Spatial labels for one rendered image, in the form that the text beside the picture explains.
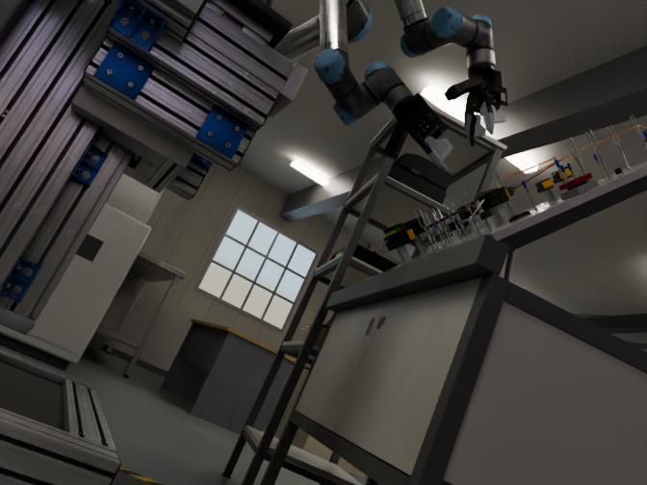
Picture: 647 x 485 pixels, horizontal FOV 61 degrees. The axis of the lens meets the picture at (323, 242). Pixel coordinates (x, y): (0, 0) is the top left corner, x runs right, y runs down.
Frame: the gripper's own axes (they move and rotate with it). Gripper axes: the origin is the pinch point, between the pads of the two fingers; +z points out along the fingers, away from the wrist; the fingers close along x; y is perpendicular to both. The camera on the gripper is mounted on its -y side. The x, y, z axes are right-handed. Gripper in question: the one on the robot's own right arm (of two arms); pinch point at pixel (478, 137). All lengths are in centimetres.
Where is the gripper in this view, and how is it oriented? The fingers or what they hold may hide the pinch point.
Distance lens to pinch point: 154.4
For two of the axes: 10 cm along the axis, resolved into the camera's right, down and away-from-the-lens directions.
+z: -0.1, 9.7, -2.4
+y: 9.4, 0.9, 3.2
